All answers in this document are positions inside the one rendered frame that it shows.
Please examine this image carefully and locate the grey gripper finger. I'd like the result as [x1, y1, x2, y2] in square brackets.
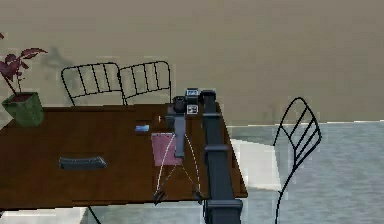
[183, 133, 205, 205]
[152, 132, 178, 205]

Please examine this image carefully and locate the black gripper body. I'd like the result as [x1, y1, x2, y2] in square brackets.
[165, 95, 188, 159]

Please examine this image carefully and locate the black remote control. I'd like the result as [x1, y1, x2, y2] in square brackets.
[58, 155, 108, 171]

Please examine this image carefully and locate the brown wooden table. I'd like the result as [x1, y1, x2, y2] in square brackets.
[0, 103, 249, 211]

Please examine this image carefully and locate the red plant in green pot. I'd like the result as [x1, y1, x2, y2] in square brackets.
[0, 32, 49, 128]

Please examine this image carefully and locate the black wire chair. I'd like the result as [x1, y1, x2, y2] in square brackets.
[273, 96, 323, 224]
[60, 61, 123, 107]
[117, 60, 173, 106]

